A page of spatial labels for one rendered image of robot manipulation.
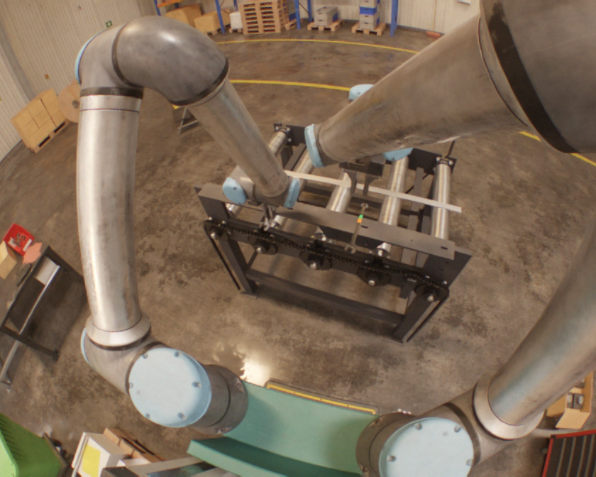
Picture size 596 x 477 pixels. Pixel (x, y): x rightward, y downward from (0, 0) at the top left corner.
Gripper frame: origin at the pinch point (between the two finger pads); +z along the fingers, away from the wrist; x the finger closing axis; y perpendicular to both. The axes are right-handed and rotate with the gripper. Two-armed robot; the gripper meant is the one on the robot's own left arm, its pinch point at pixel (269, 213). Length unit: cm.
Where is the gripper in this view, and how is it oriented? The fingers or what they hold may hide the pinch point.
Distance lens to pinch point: 120.5
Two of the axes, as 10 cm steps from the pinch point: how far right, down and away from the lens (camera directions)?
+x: -9.3, -2.5, 2.8
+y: 3.6, -7.7, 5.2
